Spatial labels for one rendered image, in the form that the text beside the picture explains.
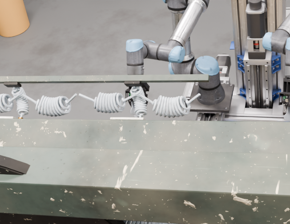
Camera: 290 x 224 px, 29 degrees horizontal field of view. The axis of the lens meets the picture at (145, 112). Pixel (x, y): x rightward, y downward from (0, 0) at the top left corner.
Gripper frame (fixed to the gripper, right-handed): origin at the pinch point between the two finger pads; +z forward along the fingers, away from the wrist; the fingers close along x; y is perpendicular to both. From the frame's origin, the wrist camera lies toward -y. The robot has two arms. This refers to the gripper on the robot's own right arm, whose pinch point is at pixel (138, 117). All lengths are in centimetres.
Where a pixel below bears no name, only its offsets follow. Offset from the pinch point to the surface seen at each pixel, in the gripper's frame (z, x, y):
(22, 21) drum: -20, -224, -296
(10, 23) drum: -18, -232, -286
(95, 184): -25, 39, 144
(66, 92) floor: 37, -139, -213
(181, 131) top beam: -21, 42, 90
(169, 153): -29, 51, 136
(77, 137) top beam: -18, 12, 92
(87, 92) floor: 37, -118, -215
